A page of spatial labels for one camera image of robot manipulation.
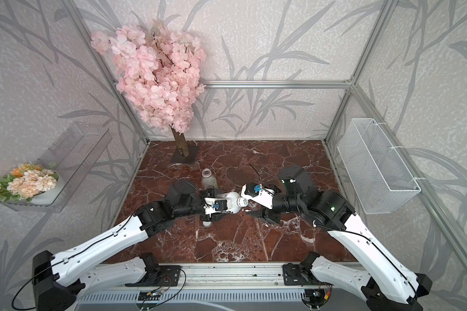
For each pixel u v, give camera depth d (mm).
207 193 619
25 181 495
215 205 565
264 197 488
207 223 867
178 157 1118
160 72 767
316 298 737
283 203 497
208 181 889
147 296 706
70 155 737
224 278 739
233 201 609
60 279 388
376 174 615
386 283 368
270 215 495
